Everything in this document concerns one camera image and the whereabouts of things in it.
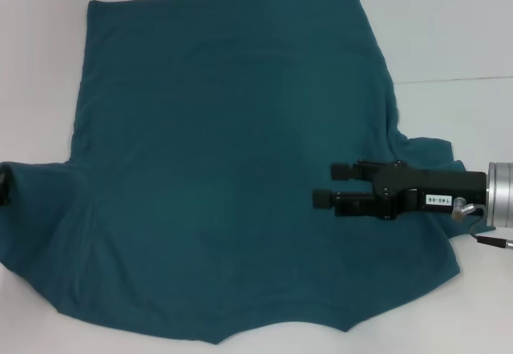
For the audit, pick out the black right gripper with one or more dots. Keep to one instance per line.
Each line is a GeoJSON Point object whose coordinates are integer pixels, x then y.
{"type": "Point", "coordinates": [425, 187]}

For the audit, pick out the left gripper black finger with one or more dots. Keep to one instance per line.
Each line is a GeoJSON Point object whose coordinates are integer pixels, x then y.
{"type": "Point", "coordinates": [3, 187]}

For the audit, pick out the teal blue shirt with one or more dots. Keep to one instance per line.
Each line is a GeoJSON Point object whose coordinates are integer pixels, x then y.
{"type": "Point", "coordinates": [240, 150]}

